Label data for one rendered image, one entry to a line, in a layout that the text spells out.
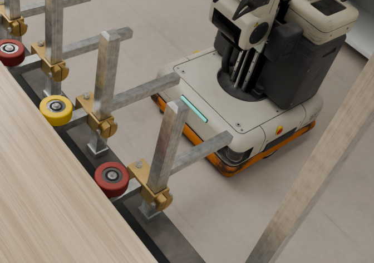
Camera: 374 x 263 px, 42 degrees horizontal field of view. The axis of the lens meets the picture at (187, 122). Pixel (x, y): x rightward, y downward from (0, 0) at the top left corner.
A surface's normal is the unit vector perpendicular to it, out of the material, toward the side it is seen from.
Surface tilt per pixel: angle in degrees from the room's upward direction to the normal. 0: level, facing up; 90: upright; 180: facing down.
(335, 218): 0
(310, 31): 90
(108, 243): 0
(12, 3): 90
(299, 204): 90
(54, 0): 90
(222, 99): 0
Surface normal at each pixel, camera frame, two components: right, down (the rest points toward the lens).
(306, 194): -0.75, 0.36
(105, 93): 0.62, 0.65
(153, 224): 0.20, -0.67
